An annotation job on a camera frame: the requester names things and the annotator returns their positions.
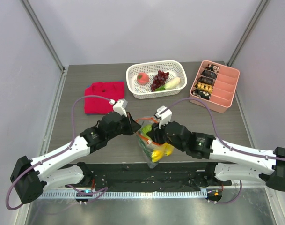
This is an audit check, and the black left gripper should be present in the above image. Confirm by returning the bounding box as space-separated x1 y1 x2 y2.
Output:
107 112 141 140

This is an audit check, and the clear zip top bag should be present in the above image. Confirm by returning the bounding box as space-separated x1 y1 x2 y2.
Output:
136 117 175 169

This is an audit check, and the yellow fake banana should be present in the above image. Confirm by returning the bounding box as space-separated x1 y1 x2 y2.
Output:
151 143 175 163

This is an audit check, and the pink fake peach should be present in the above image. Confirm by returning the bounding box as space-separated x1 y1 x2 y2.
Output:
137 73 149 85

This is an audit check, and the white fake radish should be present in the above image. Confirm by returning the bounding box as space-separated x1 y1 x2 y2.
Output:
155 77 181 91

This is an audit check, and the purple fake grape bunch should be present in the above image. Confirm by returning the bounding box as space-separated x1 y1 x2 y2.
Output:
150 70 169 92

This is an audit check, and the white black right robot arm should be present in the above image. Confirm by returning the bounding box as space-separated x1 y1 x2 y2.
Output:
142 121 285 192

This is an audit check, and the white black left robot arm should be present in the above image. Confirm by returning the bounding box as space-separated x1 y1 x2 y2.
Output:
10 112 141 204

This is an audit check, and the green fake leafy vegetable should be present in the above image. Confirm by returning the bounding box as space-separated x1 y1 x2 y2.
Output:
137 124 154 153

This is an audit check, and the red folded cloth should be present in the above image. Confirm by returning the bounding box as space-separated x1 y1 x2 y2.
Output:
84 81 126 115

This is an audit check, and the white perforated plastic basket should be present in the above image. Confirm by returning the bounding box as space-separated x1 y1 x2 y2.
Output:
126 60 187 99

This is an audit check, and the pink divided organizer tray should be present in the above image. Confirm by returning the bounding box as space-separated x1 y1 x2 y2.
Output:
190 60 240 113

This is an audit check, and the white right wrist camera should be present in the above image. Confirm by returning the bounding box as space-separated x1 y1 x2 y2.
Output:
154 106 172 129

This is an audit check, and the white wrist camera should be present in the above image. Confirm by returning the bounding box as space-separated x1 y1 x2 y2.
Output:
113 99 128 117
154 106 172 129

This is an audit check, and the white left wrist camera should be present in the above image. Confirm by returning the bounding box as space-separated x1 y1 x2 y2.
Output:
113 99 128 117

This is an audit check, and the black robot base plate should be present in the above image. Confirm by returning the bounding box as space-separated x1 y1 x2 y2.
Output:
71 162 232 192

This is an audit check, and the white slotted cable duct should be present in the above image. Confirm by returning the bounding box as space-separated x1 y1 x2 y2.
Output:
39 189 207 199

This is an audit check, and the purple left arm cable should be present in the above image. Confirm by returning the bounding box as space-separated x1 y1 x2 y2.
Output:
5 97 116 211

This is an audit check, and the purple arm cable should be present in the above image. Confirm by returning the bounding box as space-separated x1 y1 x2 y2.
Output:
167 97 285 204
5 97 116 211

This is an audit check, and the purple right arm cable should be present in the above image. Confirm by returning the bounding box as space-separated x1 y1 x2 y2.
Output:
167 97 285 204

